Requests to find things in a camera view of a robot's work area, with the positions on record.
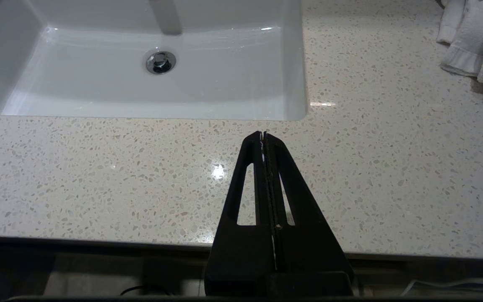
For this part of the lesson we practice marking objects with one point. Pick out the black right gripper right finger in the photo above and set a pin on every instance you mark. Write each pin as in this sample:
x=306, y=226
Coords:
x=308, y=247

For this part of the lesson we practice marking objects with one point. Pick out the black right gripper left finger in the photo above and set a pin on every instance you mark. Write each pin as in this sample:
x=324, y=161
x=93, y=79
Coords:
x=241, y=251

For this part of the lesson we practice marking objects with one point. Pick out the chrome sink drain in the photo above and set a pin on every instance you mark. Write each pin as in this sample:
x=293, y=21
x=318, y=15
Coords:
x=160, y=62

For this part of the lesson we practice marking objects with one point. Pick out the white ceramic sink basin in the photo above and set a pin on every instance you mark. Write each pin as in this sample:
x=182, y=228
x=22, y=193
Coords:
x=99, y=84

